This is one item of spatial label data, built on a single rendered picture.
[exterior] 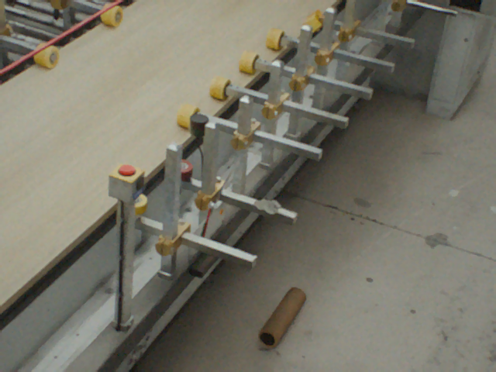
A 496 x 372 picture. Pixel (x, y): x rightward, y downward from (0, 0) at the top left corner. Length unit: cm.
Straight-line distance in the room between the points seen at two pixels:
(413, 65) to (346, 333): 213
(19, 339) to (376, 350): 162
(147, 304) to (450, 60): 297
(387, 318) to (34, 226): 172
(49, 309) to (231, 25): 173
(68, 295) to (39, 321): 14
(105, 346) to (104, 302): 29
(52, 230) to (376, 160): 257
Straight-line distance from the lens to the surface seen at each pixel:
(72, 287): 302
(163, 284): 306
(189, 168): 322
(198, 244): 300
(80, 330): 303
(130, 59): 390
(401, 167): 515
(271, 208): 312
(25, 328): 288
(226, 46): 405
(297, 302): 404
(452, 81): 557
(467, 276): 449
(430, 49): 567
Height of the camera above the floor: 262
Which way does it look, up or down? 33 degrees down
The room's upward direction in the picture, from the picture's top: 6 degrees clockwise
